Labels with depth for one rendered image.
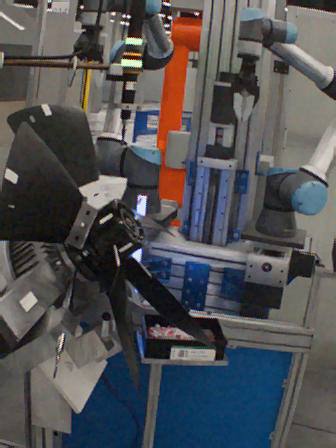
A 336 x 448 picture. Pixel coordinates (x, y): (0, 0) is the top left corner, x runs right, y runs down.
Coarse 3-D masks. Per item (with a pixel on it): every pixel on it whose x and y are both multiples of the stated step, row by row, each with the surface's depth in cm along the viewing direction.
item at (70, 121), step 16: (16, 112) 134; (32, 112) 136; (64, 112) 142; (80, 112) 145; (16, 128) 132; (32, 128) 134; (48, 128) 136; (64, 128) 139; (80, 128) 142; (48, 144) 135; (64, 144) 136; (80, 144) 139; (64, 160) 135; (80, 160) 136; (96, 160) 139; (80, 176) 135; (96, 176) 136
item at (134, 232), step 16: (112, 208) 127; (128, 208) 135; (96, 224) 127; (112, 224) 125; (96, 240) 126; (112, 240) 126; (128, 240) 126; (144, 240) 132; (80, 256) 127; (96, 256) 129; (128, 256) 131; (96, 272) 129
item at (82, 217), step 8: (88, 208) 125; (80, 216) 123; (88, 216) 125; (88, 224) 126; (72, 232) 123; (80, 232) 125; (88, 232) 127; (72, 240) 123; (80, 240) 125; (80, 248) 126
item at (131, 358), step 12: (120, 264) 120; (120, 276) 119; (120, 288) 119; (120, 300) 119; (120, 312) 119; (120, 324) 120; (132, 324) 108; (120, 336) 120; (132, 336) 103; (132, 348) 110; (132, 360) 112; (132, 372) 115
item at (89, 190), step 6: (84, 186) 135; (90, 186) 135; (96, 186) 136; (84, 192) 135; (90, 192) 135; (96, 192) 135; (102, 192) 136; (90, 198) 134; (96, 198) 135; (102, 198) 135; (96, 204) 134; (102, 204) 135
